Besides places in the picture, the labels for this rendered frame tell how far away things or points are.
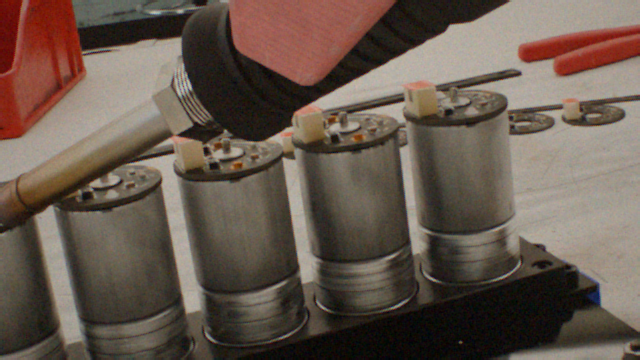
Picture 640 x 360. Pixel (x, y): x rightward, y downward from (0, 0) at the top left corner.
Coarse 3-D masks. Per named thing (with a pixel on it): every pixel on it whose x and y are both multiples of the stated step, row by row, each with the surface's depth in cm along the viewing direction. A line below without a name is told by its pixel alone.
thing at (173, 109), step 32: (160, 96) 20; (192, 96) 19; (128, 128) 21; (160, 128) 20; (192, 128) 20; (64, 160) 22; (96, 160) 21; (128, 160) 21; (0, 192) 23; (32, 192) 22; (64, 192) 22
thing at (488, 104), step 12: (468, 96) 28; (480, 96) 28; (492, 96) 28; (504, 96) 28; (444, 108) 27; (456, 108) 27; (468, 108) 27; (480, 108) 27; (492, 108) 27; (504, 108) 27; (408, 120) 27; (420, 120) 27; (432, 120) 27; (444, 120) 27; (456, 120) 27; (468, 120) 27
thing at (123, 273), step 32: (160, 192) 25; (64, 224) 25; (96, 224) 24; (128, 224) 25; (160, 224) 25; (64, 256) 25; (96, 256) 25; (128, 256) 25; (160, 256) 25; (96, 288) 25; (128, 288) 25; (160, 288) 25; (96, 320) 25; (128, 320) 25; (160, 320) 26; (96, 352) 26; (128, 352) 25; (160, 352) 26
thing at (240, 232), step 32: (224, 160) 26; (192, 192) 26; (224, 192) 25; (256, 192) 25; (192, 224) 26; (224, 224) 25; (256, 224) 26; (288, 224) 26; (192, 256) 27; (224, 256) 26; (256, 256) 26; (288, 256) 26; (224, 288) 26; (256, 288) 26; (288, 288) 26; (224, 320) 26; (256, 320) 26; (288, 320) 27
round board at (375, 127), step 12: (324, 120) 27; (348, 120) 28; (360, 120) 27; (372, 120) 27; (384, 120) 27; (396, 120) 27; (336, 132) 26; (360, 132) 27; (372, 132) 26; (384, 132) 26; (396, 132) 27; (300, 144) 26; (312, 144) 26; (324, 144) 26; (336, 144) 26; (348, 144) 26; (360, 144) 26; (372, 144) 26
